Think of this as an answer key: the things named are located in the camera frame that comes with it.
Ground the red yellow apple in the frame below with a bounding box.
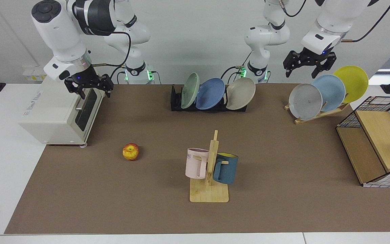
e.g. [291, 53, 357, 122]
[123, 143, 140, 161]

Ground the light blue plate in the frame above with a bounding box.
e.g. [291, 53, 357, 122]
[312, 74, 346, 112]

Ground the grey plate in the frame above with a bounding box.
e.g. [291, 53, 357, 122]
[288, 83, 323, 121]

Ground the yellow plate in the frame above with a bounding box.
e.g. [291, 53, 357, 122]
[333, 65, 369, 104]

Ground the wooden plate rack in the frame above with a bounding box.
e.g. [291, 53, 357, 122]
[284, 102, 350, 124]

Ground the beige plate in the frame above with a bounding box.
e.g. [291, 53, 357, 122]
[225, 77, 256, 110]

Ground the black dish rack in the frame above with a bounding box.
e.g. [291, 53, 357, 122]
[170, 85, 248, 112]

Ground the pale green plate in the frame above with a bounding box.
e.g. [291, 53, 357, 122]
[181, 73, 200, 109]

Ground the pale toaster oven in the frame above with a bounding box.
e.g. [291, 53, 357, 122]
[18, 75, 106, 148]

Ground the small pale yellow box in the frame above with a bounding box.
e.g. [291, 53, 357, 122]
[22, 65, 48, 82]

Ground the pink mug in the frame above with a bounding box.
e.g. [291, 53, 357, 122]
[185, 148, 210, 179]

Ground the dark teal mug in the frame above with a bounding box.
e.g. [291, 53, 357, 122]
[213, 153, 239, 185]

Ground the brown table cloth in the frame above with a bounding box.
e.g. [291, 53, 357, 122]
[4, 83, 390, 235]

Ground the wooden cup stand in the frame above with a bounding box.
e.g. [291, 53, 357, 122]
[190, 130, 230, 203]

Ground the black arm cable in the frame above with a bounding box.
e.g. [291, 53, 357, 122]
[92, 30, 132, 82]
[341, 0, 390, 43]

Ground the wire basket with wooden floor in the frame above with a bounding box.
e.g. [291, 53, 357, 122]
[336, 96, 390, 188]

